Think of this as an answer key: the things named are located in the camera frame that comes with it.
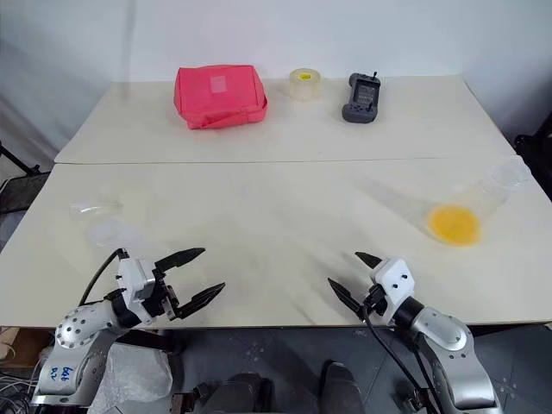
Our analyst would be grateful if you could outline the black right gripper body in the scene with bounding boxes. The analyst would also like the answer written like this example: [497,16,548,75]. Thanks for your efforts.
[362,282,389,319]

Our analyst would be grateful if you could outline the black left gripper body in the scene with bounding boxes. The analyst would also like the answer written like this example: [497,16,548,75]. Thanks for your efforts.
[141,267,183,323]

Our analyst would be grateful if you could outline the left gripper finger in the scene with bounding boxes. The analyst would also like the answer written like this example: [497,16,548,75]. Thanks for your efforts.
[175,281,227,320]
[154,247,206,278]

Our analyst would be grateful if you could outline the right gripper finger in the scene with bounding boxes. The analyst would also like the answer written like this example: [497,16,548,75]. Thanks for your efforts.
[354,251,384,273]
[327,277,367,321]

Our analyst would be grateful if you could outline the flask with yellow liquid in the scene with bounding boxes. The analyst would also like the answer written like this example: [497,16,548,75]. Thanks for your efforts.
[423,155,532,250]

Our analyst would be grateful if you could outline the crumpled clear plastic bag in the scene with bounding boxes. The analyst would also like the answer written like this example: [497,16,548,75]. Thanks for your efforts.
[91,342,174,414]

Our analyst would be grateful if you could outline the dark rounded shape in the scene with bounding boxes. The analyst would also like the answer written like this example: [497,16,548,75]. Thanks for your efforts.
[322,361,368,414]
[196,372,278,414]

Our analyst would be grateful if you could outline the brown cardboard box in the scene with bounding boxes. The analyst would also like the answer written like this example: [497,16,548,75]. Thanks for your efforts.
[0,327,58,368]

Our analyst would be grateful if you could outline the gray handheld controller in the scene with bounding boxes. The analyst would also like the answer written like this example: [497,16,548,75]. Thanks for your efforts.
[341,71,382,124]

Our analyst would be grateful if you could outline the pink fabric pouch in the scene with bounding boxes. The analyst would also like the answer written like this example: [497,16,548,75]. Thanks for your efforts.
[172,64,269,130]

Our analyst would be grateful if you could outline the black stand with mesh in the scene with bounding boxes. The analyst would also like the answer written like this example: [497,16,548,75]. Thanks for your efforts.
[0,137,53,215]

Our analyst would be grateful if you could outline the clear tape roll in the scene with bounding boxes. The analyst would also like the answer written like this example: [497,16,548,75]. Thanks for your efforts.
[287,67,324,104]

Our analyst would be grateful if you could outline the black equipment base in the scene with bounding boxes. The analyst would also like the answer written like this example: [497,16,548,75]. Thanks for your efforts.
[513,112,552,185]

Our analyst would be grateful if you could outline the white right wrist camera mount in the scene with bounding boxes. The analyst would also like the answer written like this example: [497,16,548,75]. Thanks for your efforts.
[371,257,417,325]

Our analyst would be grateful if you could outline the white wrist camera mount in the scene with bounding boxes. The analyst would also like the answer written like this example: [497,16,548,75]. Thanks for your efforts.
[371,257,417,325]
[116,257,157,324]

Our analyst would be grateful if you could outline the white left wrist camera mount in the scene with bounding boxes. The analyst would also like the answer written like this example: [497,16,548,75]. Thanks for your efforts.
[116,257,157,324]

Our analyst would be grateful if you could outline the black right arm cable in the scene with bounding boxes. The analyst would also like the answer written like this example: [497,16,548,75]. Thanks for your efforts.
[361,297,436,409]

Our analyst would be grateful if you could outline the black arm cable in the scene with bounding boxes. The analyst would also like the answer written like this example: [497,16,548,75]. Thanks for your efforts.
[79,247,130,305]
[361,297,436,409]

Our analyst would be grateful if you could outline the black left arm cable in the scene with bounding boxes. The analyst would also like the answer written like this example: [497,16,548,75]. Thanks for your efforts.
[79,247,130,305]

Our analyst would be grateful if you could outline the white loose cables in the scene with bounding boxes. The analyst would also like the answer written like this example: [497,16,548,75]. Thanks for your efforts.
[0,368,42,414]

